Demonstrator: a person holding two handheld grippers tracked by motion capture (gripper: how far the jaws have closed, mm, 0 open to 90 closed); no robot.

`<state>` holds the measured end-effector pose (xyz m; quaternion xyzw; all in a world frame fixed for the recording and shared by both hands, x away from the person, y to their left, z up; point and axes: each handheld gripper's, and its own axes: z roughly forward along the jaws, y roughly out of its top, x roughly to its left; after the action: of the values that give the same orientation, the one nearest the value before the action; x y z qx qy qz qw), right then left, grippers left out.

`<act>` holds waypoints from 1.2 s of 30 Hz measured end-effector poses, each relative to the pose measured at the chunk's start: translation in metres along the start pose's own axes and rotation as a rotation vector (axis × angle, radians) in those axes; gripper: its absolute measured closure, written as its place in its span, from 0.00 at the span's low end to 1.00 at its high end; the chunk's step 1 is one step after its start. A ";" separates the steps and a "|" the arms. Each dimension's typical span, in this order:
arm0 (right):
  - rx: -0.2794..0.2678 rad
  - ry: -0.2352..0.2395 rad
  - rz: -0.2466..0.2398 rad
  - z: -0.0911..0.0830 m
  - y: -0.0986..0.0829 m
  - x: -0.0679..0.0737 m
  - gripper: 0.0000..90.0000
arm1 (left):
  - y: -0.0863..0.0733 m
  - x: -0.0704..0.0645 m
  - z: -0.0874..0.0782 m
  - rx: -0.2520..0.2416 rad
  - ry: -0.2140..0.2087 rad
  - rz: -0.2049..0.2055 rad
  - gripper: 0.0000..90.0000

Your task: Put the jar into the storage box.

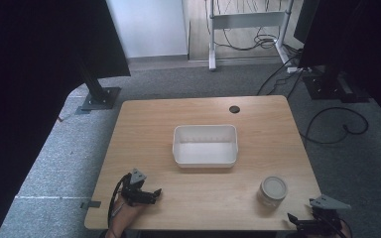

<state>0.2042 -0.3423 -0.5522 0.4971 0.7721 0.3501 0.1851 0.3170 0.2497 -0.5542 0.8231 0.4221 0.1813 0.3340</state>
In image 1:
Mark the black round table grommet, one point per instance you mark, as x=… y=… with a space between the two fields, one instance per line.
x=234 y=109

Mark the white desk frame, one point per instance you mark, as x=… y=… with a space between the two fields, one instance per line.
x=248 y=20

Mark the white power strip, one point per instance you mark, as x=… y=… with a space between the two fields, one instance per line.
x=297 y=69

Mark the person's right hand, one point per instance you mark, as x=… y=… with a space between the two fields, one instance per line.
x=345 y=230

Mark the black metal stand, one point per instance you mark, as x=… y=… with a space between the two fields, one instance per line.
x=97 y=95
x=330 y=87

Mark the black curtain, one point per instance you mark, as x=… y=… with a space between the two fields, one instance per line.
x=360 y=39
x=29 y=82

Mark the grey table edge bracket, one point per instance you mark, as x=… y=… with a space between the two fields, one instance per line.
x=91 y=204

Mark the white plastic bin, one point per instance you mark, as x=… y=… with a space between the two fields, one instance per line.
x=205 y=145

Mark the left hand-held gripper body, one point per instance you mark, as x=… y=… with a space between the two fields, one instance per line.
x=135 y=193

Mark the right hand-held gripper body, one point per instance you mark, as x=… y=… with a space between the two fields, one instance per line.
x=325 y=216

